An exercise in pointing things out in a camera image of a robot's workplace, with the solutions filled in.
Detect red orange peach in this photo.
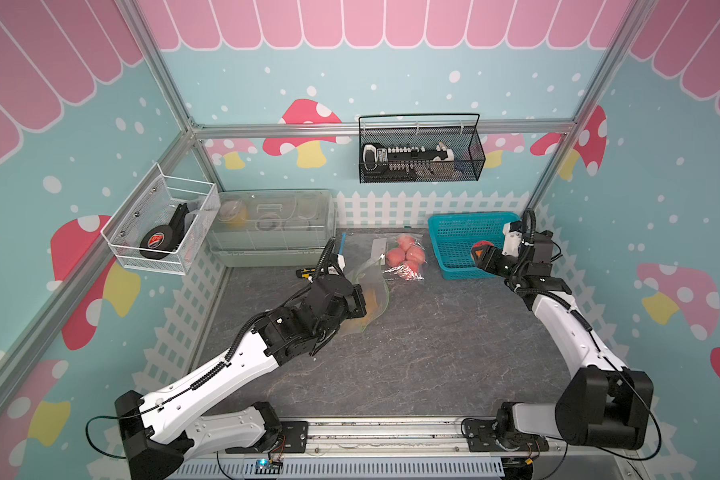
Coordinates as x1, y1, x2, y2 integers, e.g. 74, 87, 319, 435
471, 240, 494, 263

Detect yellow black utility knife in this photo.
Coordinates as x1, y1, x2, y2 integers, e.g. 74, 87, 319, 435
296, 268, 316, 279

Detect clear acrylic wall bin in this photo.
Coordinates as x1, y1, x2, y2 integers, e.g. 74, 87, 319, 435
101, 164, 220, 275

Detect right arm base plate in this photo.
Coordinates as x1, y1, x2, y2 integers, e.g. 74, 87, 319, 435
461, 417, 549, 456

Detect green zipper bag with coasters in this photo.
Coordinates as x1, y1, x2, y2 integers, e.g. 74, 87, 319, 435
338, 254, 390, 337

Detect white black items in basket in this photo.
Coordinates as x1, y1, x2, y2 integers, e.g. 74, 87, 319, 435
359, 142, 456, 182

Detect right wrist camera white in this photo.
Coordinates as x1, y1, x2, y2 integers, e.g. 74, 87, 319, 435
502, 220, 524, 258

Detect clear blue zip-top bag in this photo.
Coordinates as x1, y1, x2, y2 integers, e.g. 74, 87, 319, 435
339, 230, 428, 282

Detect black tape roll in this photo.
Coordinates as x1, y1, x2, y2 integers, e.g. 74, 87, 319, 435
139, 203, 190, 260

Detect teal plastic basket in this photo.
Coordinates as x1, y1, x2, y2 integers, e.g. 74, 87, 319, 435
428, 212, 520, 280

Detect large pink peach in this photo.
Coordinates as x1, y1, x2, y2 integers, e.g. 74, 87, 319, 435
385, 247, 406, 268

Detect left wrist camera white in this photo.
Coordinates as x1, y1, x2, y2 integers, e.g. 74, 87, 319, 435
328, 253, 346, 275

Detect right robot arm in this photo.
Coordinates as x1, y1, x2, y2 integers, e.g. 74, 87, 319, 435
471, 209, 659, 459

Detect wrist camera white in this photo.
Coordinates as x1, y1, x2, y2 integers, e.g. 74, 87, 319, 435
328, 253, 346, 275
502, 220, 524, 258

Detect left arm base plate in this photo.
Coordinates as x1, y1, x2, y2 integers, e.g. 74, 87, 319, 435
224, 421, 309, 454

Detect translucent green storage box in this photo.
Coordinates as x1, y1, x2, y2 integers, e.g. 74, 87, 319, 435
207, 189, 336, 268

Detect small green circuit board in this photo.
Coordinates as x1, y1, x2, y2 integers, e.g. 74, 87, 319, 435
254, 459, 283, 475

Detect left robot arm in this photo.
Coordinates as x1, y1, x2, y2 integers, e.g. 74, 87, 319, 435
112, 238, 367, 479

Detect black wire mesh basket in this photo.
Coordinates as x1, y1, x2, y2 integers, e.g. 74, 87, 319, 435
357, 113, 486, 183

